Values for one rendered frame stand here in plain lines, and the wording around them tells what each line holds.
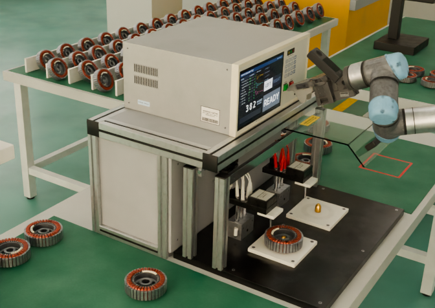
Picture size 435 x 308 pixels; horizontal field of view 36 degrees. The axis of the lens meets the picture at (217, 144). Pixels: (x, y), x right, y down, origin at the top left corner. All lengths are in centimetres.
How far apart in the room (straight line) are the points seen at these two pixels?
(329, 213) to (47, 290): 90
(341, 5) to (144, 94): 367
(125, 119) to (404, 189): 105
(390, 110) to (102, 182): 84
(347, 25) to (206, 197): 365
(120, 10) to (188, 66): 421
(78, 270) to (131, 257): 16
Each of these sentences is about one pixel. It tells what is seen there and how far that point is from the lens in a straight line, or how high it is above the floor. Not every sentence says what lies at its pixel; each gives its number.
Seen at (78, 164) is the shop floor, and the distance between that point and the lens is 433.
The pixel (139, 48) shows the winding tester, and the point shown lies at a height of 131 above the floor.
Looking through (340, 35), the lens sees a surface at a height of 51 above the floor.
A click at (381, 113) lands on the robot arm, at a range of 181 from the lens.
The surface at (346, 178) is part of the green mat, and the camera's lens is 250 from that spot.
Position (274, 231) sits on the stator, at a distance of 199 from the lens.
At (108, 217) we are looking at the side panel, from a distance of 206.
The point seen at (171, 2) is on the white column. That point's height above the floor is 60.
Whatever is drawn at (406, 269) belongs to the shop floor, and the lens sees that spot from 345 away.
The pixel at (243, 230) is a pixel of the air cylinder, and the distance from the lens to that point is 201.
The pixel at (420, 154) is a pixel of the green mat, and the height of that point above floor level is 75.
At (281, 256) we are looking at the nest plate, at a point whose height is 78.
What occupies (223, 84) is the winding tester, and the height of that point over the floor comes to 126.
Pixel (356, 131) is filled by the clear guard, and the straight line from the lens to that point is 208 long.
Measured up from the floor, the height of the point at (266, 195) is 92.
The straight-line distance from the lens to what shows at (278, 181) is 221.
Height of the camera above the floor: 182
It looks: 23 degrees down
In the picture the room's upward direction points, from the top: 2 degrees clockwise
